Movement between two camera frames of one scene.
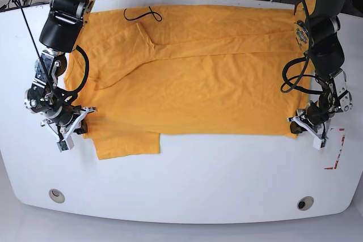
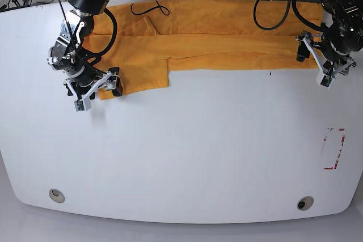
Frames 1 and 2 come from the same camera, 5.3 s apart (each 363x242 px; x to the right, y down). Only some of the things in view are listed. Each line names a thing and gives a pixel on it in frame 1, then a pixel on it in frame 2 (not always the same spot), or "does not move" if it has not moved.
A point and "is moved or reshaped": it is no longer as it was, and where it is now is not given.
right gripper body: x=313 y=118 to x=328 y=69
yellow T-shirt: x=203 y=69 is moved or reshaped
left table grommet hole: x=56 y=195 does not move
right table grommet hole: x=304 y=203 does not move
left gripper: x=71 y=123 to x=96 y=82
